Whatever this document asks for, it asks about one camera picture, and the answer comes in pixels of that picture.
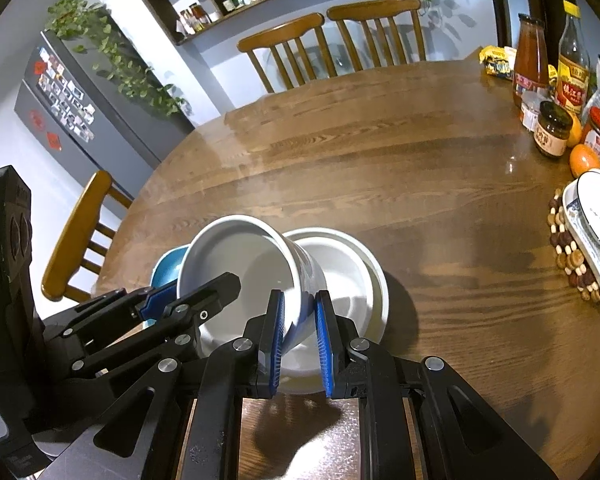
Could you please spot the wooden chair far right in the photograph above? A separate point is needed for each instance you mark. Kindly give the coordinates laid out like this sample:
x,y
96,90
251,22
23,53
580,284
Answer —
x,y
377,19

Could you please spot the large white bowl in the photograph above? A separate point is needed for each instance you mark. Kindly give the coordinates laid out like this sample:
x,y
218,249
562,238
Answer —
x,y
358,289

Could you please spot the wooden chair at left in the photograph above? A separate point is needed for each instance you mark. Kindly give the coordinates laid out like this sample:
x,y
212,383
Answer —
x,y
69,255

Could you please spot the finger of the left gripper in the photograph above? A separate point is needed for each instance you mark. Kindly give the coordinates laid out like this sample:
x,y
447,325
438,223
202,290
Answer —
x,y
112,315
182,317

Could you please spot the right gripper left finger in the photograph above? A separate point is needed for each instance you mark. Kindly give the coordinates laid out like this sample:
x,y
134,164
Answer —
x,y
249,367

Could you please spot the dark paste jar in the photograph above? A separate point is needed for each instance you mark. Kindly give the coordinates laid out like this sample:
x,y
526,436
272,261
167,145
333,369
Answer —
x,y
552,130

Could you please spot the small white lid jar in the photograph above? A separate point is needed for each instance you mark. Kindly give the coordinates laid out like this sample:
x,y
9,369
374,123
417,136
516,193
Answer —
x,y
530,109

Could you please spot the small white bowl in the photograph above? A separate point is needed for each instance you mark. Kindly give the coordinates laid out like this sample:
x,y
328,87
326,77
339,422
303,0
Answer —
x,y
263,259

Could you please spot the trailing green plant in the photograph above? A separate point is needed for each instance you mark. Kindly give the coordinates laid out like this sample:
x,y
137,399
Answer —
x,y
92,29

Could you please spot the yellow snack packet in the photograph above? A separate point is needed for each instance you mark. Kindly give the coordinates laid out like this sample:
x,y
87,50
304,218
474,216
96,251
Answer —
x,y
498,62

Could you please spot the grey refrigerator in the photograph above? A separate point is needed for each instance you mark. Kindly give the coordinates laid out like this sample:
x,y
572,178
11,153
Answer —
x,y
78,115

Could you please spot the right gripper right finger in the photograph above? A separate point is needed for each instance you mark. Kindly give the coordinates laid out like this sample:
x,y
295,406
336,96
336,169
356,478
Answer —
x,y
354,367

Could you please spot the orange fruit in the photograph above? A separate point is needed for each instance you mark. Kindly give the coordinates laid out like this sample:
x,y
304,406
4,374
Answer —
x,y
582,159
575,134

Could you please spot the vinegar bottle yellow cap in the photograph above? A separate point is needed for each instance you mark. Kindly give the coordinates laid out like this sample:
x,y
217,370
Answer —
x,y
573,70

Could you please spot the wooden chair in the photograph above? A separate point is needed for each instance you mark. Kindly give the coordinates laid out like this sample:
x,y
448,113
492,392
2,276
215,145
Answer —
x,y
377,19
69,255
286,46

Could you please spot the blue white patterned dish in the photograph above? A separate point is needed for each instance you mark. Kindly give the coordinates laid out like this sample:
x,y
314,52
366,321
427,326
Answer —
x,y
584,237

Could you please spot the wooden bead trivet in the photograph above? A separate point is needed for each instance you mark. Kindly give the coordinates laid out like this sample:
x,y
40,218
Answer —
x,y
569,257

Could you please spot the wooden chair far left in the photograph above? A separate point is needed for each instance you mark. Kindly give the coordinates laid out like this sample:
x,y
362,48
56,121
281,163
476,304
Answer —
x,y
286,46

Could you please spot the red sauce bottle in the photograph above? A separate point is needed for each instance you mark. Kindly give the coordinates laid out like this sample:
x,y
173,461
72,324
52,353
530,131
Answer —
x,y
531,62

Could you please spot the blue square dish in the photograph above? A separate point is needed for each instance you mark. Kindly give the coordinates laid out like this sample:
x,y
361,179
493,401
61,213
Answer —
x,y
164,274

